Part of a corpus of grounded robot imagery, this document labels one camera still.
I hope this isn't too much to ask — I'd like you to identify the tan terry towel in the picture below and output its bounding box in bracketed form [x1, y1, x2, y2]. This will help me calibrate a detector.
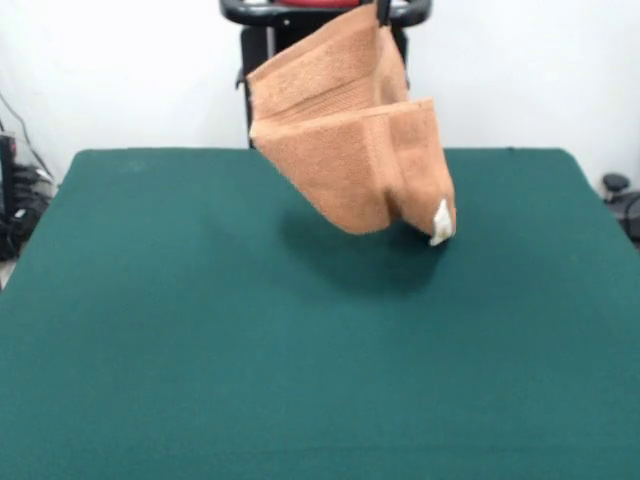
[247, 7, 457, 248]

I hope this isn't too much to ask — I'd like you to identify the black round caster foot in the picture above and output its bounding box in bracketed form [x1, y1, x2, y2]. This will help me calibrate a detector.
[601, 172, 640, 251]

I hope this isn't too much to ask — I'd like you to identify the dark green table cloth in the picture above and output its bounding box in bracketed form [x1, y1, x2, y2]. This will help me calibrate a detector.
[0, 147, 640, 480]

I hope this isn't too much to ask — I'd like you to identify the black box device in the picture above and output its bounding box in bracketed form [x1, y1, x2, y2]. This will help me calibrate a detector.
[0, 133, 19, 260]

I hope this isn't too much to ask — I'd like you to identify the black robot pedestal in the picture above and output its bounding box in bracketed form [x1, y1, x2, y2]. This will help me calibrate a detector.
[218, 0, 431, 150]

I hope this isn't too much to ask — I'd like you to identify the grey wall cable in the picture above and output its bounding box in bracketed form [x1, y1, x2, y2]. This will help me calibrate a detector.
[0, 92, 56, 182]

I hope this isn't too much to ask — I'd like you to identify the black cable bundle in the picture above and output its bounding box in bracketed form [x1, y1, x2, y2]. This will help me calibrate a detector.
[9, 163, 57, 254]

